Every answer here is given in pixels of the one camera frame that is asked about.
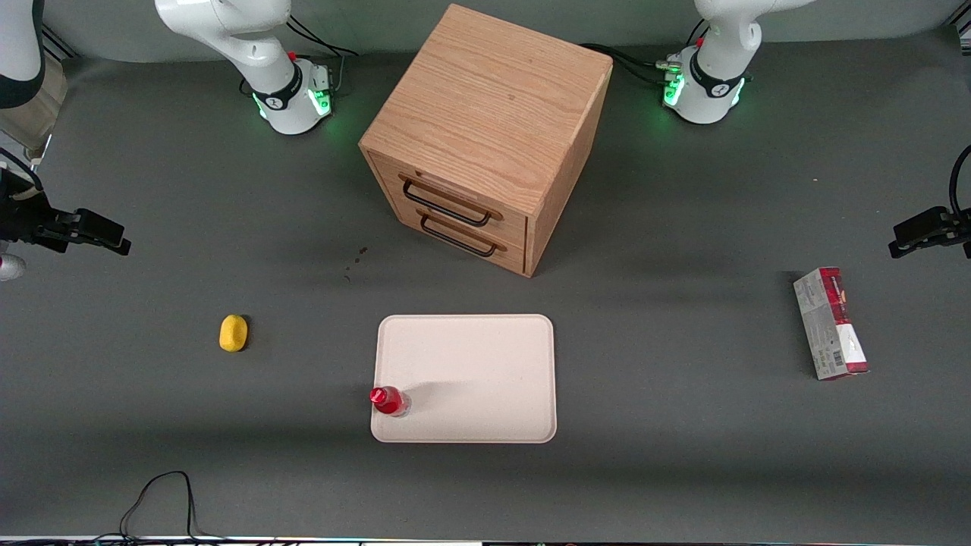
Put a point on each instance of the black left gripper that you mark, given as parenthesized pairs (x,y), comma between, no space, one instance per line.
(957,225)

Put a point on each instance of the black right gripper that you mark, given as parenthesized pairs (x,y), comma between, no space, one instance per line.
(19,216)

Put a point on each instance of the red coke bottle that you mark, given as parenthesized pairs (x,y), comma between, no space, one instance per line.
(388,400)

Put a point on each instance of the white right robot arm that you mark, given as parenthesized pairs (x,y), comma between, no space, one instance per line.
(258,45)

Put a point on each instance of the white rectangular tray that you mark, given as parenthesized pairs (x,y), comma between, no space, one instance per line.
(485,364)

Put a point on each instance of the red plaid carton box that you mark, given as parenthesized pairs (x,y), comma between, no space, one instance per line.
(831,326)

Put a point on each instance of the yellow lemon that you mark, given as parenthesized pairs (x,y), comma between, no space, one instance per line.
(234,334)

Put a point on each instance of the wooden drawer cabinet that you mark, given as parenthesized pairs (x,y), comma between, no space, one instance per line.
(493,98)

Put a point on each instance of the aluminium frame rail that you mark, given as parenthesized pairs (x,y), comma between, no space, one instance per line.
(963,34)
(57,39)

